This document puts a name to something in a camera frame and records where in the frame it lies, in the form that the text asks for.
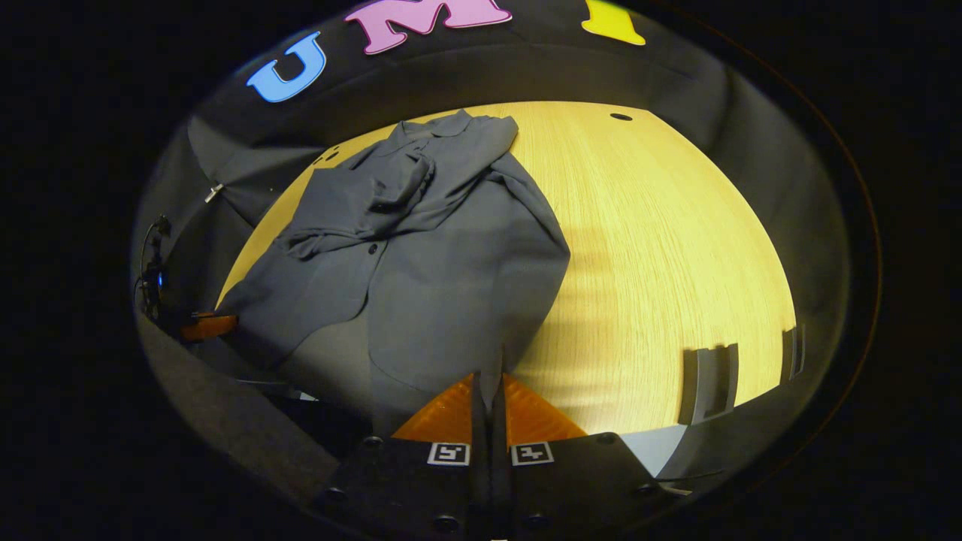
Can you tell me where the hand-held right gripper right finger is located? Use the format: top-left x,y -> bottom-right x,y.
494,373 -> 666,541

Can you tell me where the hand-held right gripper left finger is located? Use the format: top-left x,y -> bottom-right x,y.
319,373 -> 495,541

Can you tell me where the grey button-up shirt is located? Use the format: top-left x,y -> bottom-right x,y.
216,109 -> 572,440

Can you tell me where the grey table edge bracket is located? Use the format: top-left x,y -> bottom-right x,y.
679,343 -> 740,426
780,325 -> 806,384

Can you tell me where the black backdrop cloth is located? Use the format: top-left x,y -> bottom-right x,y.
135,0 -> 850,467

